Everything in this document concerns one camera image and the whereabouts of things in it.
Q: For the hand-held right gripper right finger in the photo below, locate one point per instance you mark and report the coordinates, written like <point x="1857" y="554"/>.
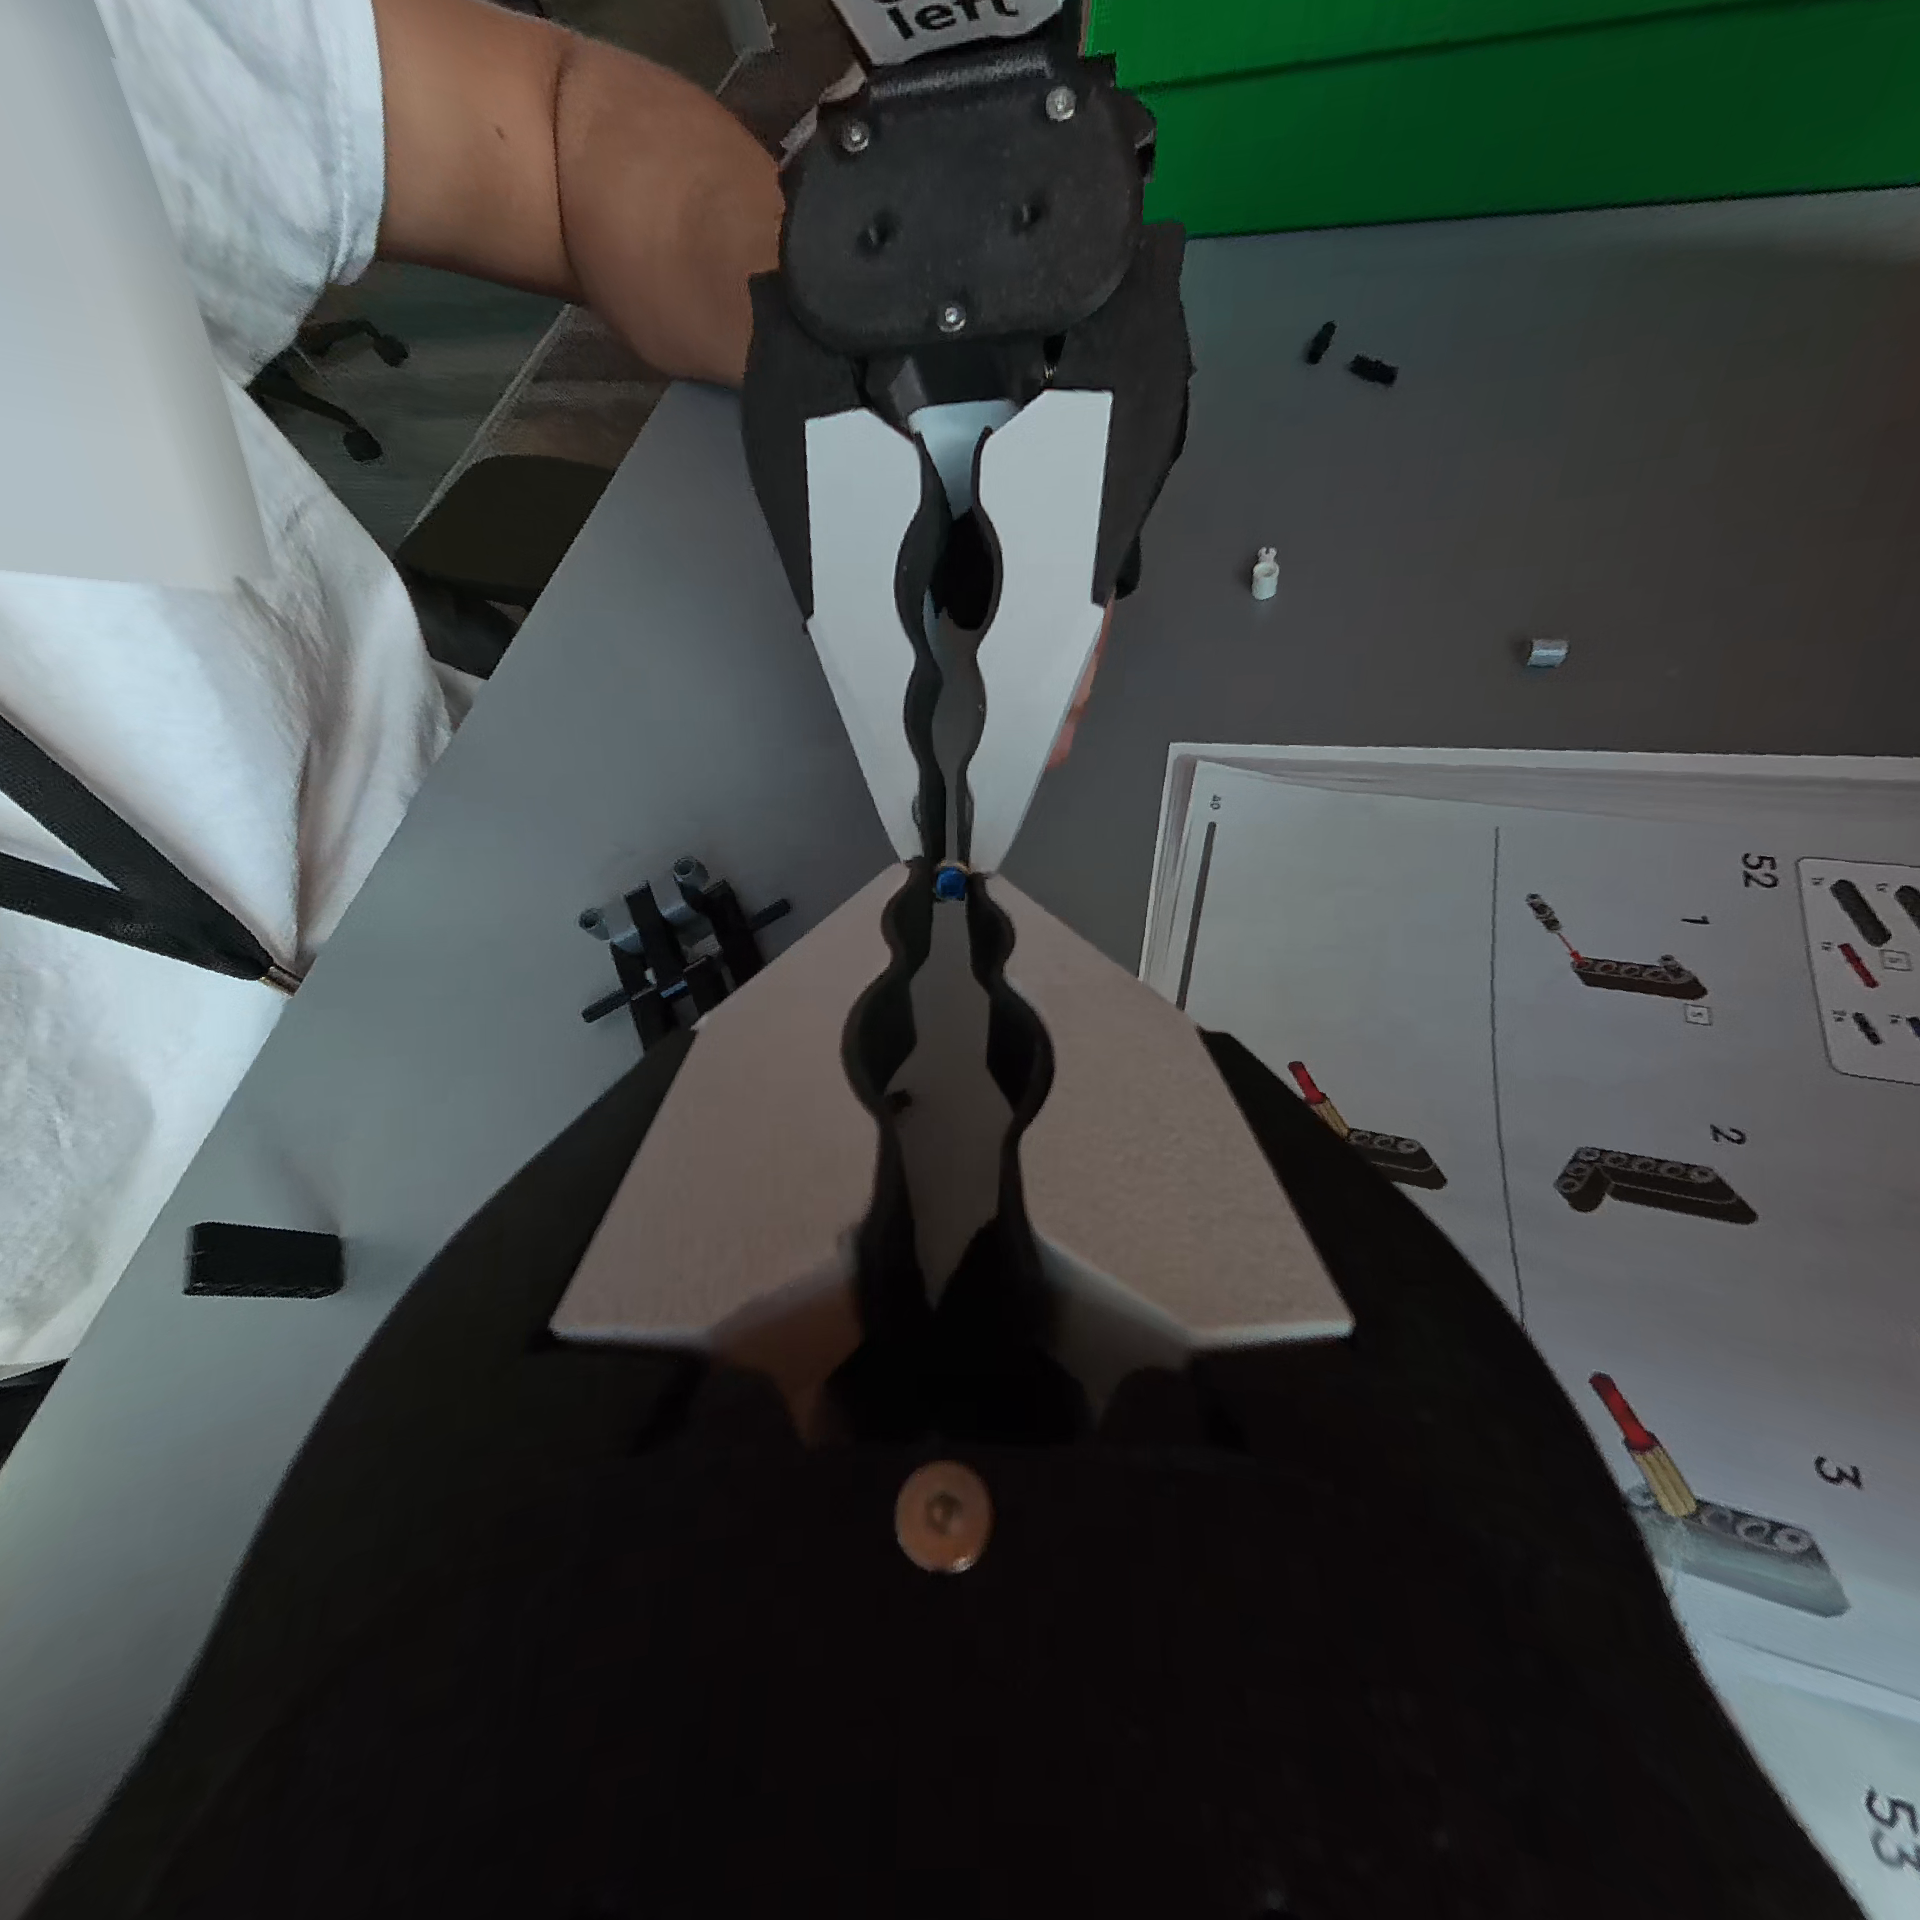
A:
<point x="1185" y="1200"/>

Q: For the grey fabric chair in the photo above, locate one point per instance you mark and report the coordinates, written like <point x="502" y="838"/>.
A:
<point x="509" y="511"/>

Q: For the black angled lego beam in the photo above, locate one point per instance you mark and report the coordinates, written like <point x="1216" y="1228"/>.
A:
<point x="262" y="1261"/>

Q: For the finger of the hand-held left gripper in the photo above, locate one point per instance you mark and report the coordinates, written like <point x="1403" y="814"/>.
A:
<point x="1049" y="571"/>
<point x="856" y="571"/>

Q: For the person's left hand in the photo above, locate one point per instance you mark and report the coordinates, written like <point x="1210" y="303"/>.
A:
<point x="1083" y="692"/>

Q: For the small white lego piece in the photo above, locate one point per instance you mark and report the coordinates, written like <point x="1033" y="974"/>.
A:
<point x="1267" y="578"/>

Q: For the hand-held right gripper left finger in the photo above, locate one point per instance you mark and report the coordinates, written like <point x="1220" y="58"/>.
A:
<point x="720" y="1200"/>

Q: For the open lego instruction booklet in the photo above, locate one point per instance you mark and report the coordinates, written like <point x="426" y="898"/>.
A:
<point x="1576" y="1277"/>

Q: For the black office chair base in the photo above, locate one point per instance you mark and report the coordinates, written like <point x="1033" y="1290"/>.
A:
<point x="330" y="390"/>

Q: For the person's left forearm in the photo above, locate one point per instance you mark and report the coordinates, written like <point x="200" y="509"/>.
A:
<point x="644" y="195"/>

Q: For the small black lego subassembly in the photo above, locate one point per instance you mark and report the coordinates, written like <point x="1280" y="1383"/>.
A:
<point x="675" y="962"/>

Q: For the green plastic bin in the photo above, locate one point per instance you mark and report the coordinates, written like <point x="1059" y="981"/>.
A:
<point x="1499" y="106"/>

